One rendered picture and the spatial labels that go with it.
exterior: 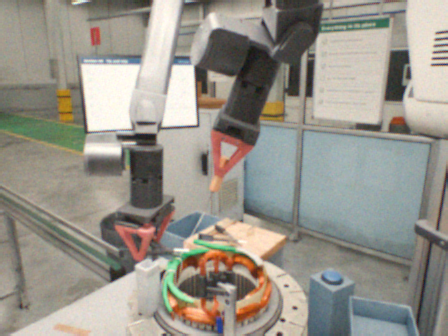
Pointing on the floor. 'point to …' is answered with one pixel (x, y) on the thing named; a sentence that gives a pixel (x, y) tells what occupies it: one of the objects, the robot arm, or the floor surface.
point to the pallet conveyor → (74, 249)
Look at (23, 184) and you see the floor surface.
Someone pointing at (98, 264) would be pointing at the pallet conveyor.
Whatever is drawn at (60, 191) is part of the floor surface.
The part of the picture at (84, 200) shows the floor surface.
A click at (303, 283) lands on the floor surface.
